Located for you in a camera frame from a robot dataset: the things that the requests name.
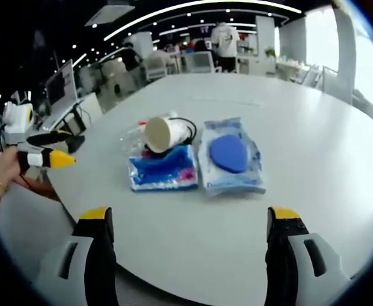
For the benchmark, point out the person's left hand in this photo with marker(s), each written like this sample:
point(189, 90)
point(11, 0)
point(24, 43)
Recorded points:
point(1, 178)

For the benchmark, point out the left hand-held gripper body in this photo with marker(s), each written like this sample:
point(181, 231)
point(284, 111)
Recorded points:
point(15, 122)

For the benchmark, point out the blue wet wipes pack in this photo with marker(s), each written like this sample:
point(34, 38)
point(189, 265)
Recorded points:
point(229, 156)

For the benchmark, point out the blue and pink sponge pack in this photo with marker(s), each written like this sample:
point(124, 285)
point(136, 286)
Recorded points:
point(164, 172)

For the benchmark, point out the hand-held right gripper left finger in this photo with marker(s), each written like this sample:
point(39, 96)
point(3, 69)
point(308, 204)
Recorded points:
point(98, 255)

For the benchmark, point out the white mesh chair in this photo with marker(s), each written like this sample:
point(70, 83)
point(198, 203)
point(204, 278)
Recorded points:
point(202, 62)
point(156, 65)

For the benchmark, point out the white paper cup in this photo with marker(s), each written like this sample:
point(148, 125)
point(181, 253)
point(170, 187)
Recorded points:
point(165, 133)

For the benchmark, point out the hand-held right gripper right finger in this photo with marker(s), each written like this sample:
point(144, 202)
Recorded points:
point(285, 255)

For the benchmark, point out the green potted plant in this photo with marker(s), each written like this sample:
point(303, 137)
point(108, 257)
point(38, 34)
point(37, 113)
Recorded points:
point(270, 52)

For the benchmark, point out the black monitor stand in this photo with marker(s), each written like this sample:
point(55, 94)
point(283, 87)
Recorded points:
point(74, 135)

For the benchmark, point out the computer monitor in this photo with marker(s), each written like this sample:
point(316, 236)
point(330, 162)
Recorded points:
point(60, 87)

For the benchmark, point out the clear plastic bag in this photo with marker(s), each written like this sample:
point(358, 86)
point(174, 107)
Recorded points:
point(133, 137)

